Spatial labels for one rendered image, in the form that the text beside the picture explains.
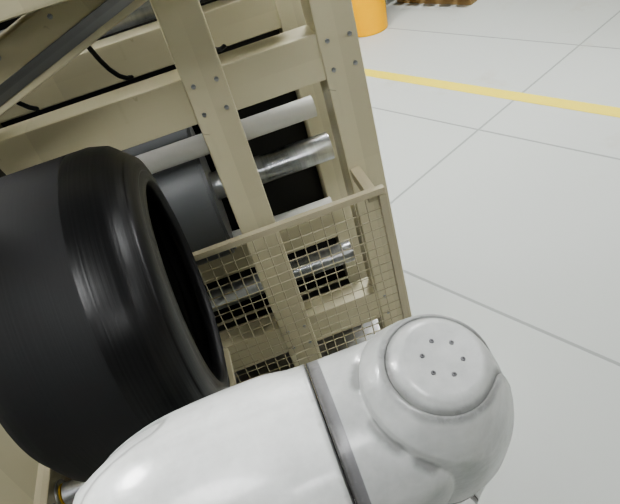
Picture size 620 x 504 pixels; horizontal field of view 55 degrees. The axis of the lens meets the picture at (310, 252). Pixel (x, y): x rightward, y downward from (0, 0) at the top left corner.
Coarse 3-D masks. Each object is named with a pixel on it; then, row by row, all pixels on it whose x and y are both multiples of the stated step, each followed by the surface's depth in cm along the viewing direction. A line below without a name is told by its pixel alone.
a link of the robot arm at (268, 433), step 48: (240, 384) 43; (288, 384) 41; (144, 432) 42; (192, 432) 39; (240, 432) 38; (288, 432) 38; (96, 480) 40; (144, 480) 38; (192, 480) 37; (240, 480) 37; (288, 480) 37; (336, 480) 37
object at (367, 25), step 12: (360, 0) 491; (372, 0) 492; (384, 0) 503; (360, 12) 498; (372, 12) 498; (384, 12) 506; (360, 24) 505; (372, 24) 504; (384, 24) 511; (360, 36) 513
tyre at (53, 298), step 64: (0, 192) 90; (64, 192) 86; (128, 192) 89; (0, 256) 82; (64, 256) 81; (128, 256) 83; (192, 256) 127; (0, 320) 79; (64, 320) 80; (128, 320) 81; (192, 320) 132; (0, 384) 80; (64, 384) 81; (128, 384) 82; (192, 384) 89; (64, 448) 85
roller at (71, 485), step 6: (72, 480) 111; (60, 486) 111; (66, 486) 110; (72, 486) 110; (78, 486) 110; (60, 492) 110; (66, 492) 109; (72, 492) 109; (60, 498) 109; (66, 498) 109; (72, 498) 109
